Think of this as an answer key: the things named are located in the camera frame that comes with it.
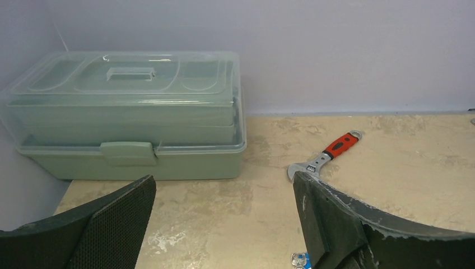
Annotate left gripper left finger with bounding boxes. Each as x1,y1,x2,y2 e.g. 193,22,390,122
1,175,156,268

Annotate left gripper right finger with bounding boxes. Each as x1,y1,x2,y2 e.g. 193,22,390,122
293,172,474,268

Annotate blue key tag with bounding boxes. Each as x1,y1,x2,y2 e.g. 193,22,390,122
291,252,311,269

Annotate green plastic toolbox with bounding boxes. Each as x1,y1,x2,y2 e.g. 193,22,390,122
1,51,247,180

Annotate red handled adjustable wrench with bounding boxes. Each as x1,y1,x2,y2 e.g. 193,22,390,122
287,130,363,183

